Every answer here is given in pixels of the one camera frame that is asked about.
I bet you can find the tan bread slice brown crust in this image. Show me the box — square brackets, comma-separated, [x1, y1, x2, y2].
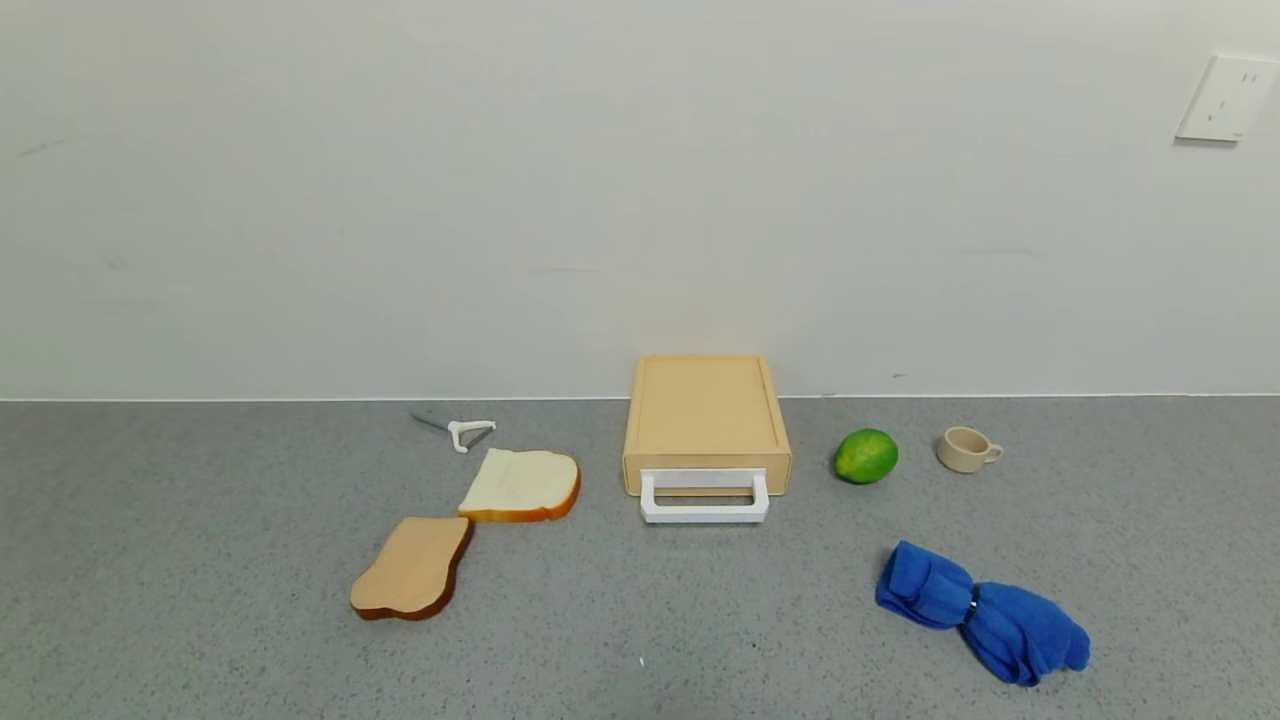
[349, 516, 475, 623]

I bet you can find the beige cup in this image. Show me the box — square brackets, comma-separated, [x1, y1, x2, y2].
[936, 426, 1005, 475]

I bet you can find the green lime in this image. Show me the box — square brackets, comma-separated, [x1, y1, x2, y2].
[834, 428, 899, 486]

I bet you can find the yellow drawer case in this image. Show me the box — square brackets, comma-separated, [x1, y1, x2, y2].
[622, 354, 793, 498]

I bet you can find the white bread slice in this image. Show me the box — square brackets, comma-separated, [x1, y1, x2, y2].
[458, 447, 582, 524]

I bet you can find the white peeler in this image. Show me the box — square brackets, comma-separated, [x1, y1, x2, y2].
[410, 410, 498, 455]

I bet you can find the blue cloth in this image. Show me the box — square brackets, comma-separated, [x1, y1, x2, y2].
[875, 540, 1092, 688]

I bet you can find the white wall outlet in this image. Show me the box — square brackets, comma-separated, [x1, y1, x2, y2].
[1176, 54, 1280, 143]

